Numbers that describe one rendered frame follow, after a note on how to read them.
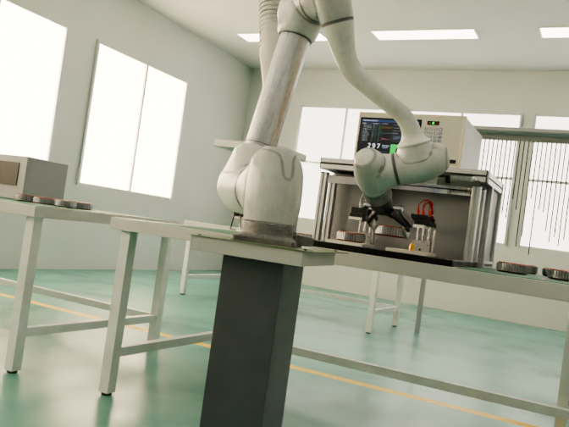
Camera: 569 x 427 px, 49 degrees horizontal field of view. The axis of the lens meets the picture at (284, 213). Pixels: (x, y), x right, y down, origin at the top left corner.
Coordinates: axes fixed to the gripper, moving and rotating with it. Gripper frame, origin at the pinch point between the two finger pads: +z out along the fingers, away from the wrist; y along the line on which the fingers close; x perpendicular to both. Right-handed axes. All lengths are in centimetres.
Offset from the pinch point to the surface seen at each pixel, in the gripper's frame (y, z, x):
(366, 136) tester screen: 24, 5, -47
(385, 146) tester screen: 15.6, 7.2, -43.5
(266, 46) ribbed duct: 118, 33, -133
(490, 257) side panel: -25, 60, -30
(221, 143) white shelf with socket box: 112, 31, -58
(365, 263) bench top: 4.0, -3.0, 16.1
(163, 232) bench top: 90, -3, 16
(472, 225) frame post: -22.9, 18.1, -17.8
